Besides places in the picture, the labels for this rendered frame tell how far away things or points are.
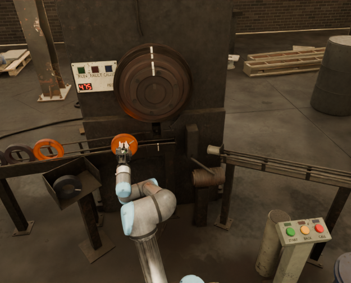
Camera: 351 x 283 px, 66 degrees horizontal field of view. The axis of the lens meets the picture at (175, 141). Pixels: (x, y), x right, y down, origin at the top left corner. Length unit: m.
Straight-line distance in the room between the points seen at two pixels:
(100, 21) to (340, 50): 2.90
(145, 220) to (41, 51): 3.61
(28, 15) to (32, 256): 3.07
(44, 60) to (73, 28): 2.74
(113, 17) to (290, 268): 1.68
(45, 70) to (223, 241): 3.45
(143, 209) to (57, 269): 1.22
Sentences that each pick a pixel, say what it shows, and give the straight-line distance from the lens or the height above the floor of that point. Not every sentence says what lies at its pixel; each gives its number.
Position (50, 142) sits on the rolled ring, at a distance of 1.89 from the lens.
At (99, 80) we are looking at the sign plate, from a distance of 1.74.
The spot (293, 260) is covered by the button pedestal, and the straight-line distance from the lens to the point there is 1.67.
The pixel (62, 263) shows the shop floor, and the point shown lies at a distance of 2.19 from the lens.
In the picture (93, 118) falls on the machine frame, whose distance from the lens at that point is 1.86.
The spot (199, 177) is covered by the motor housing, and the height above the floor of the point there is 0.51.
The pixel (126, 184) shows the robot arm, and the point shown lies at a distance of 1.37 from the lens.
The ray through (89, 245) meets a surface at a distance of 2.20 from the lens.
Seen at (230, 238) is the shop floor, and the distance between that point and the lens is 2.17.
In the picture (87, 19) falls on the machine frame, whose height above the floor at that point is 1.47.
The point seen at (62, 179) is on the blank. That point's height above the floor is 0.75.
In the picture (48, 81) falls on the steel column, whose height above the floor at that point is 0.28.
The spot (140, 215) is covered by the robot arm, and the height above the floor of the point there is 0.93.
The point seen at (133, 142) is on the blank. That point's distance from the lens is 1.59.
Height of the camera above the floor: 1.73
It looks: 34 degrees down
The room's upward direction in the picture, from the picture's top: 1 degrees counter-clockwise
